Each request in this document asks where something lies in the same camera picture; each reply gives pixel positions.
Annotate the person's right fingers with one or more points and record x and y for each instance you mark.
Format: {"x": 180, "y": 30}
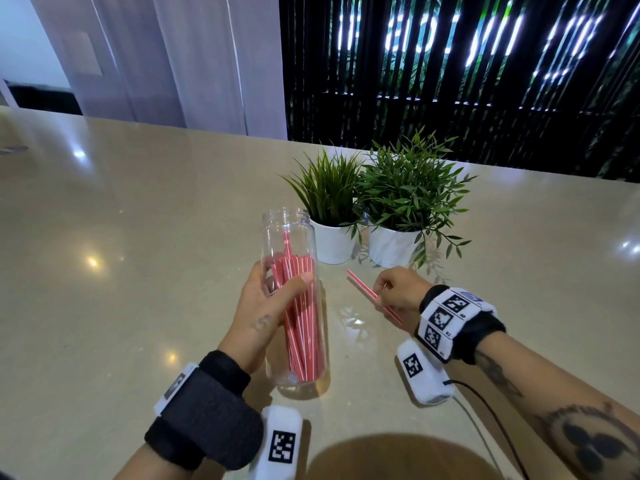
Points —
{"x": 384, "y": 290}

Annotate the black right wrist band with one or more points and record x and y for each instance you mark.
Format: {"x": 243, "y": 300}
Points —
{"x": 480, "y": 332}

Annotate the black vertical blinds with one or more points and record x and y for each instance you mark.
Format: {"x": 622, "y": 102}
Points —
{"x": 450, "y": 79}

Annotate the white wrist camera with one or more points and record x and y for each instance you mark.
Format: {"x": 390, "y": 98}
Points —
{"x": 281, "y": 442}
{"x": 422, "y": 372}

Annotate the person's right forearm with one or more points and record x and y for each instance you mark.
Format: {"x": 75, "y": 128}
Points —
{"x": 560, "y": 409}

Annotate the bundle of red straws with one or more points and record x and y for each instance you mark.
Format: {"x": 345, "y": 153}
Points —
{"x": 306, "y": 334}

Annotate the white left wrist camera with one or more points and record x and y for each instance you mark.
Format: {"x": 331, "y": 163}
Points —
{"x": 281, "y": 442}

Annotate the person's left hand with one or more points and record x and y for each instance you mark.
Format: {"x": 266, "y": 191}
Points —
{"x": 250, "y": 319}

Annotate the leafy plant in white pot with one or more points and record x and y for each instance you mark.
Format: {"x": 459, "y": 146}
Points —
{"x": 407, "y": 189}

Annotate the black furniture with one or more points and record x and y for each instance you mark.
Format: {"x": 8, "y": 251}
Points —
{"x": 45, "y": 98}

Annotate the grass plant in white pot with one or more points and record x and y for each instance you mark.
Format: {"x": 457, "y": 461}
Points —
{"x": 330, "y": 194}

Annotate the person's right hand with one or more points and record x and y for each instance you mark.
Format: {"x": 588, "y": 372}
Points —
{"x": 406, "y": 294}

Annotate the clear plastic jar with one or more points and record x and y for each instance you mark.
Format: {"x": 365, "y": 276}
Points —
{"x": 290, "y": 234}

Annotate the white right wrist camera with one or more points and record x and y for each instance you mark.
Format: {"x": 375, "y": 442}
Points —
{"x": 422, "y": 372}

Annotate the white curtain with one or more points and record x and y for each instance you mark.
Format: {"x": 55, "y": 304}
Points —
{"x": 190, "y": 59}

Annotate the white marker tag band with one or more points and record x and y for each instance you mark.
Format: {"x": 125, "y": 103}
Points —
{"x": 442, "y": 318}

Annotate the person's left forearm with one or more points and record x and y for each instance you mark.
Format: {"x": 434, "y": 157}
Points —
{"x": 150, "y": 464}

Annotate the red striped drinking straw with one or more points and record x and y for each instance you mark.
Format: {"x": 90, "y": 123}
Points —
{"x": 361, "y": 283}

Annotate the person's left thumb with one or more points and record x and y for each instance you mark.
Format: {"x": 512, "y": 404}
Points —
{"x": 292, "y": 293}

